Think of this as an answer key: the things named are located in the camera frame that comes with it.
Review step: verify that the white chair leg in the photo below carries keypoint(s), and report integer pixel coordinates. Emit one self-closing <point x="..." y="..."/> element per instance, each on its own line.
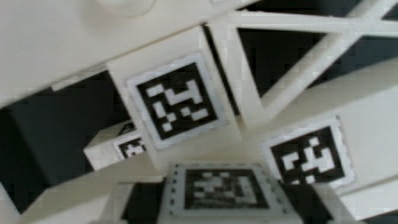
<point x="114" y="145"/>

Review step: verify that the white chair seat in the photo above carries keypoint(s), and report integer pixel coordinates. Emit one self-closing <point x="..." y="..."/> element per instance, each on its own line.
<point x="174" y="97"/>

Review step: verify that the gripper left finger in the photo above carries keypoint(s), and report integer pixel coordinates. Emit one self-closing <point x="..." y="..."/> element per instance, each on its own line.
<point x="131" y="206"/>

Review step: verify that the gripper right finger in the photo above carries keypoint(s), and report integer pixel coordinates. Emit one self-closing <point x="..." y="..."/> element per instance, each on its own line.
<point x="316" y="204"/>

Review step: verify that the small tagged cube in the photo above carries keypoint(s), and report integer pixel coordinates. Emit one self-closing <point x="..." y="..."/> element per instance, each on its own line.
<point x="222" y="189"/>

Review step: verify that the white chair back frame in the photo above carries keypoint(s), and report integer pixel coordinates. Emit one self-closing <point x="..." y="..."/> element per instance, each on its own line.
<point x="306" y="57"/>

